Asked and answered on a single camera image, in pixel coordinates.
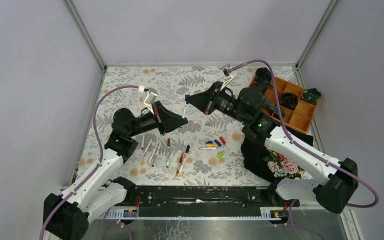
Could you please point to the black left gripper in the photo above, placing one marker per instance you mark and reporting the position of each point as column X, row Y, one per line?
column 159, row 118

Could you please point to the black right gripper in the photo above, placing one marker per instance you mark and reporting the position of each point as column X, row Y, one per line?
column 211, row 99

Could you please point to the red pen cap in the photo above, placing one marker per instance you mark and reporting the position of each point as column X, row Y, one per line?
column 222, row 140

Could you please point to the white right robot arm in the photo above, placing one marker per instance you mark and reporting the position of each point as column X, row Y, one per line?
column 334, row 182

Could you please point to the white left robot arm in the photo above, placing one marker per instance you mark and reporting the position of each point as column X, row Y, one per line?
column 69, row 214

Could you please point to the white pen brown cap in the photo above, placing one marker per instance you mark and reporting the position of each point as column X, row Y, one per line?
column 168, row 153

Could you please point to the white pen black cap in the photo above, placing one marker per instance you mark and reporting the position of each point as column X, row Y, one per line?
column 187, row 149

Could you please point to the white pen blue end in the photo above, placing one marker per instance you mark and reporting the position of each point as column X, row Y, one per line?
column 156, row 153

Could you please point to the white pen yellow end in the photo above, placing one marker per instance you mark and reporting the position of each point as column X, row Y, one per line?
column 153, row 152

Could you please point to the clear pen orange end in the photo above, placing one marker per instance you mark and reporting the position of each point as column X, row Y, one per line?
column 180, row 162

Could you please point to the white pen orange end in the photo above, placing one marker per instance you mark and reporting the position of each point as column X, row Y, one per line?
column 145, row 152

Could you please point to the green pen cap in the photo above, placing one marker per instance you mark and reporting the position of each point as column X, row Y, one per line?
column 220, row 155

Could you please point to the floral patterned table mat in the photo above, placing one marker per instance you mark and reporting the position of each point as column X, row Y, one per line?
column 201, row 167

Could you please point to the dark patterned fabric roll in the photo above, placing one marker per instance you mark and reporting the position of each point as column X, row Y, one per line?
column 261, row 87

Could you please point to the dark rolled fabric flower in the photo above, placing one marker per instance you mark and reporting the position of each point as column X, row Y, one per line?
column 262, row 75

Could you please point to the wooden compartment tray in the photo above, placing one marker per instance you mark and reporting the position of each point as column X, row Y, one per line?
column 300, row 119

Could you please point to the dark rolled flower in tray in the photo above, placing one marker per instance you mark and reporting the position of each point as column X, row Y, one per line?
column 289, row 100

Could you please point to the black floral cloth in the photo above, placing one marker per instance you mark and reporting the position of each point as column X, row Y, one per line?
column 268, row 164

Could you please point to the dark green rolled flower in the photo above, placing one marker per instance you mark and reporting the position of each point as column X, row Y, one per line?
column 311, row 96

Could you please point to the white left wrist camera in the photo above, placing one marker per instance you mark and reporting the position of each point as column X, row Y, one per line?
column 151, row 95

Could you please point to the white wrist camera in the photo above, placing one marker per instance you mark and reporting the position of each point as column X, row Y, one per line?
column 228, row 75
column 151, row 95

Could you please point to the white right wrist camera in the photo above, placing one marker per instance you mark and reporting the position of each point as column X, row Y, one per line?
column 228, row 75

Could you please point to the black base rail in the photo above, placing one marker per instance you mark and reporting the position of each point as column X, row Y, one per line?
column 201, row 200

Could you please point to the white slotted cable duct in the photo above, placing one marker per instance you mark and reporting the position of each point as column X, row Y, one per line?
column 259, row 214

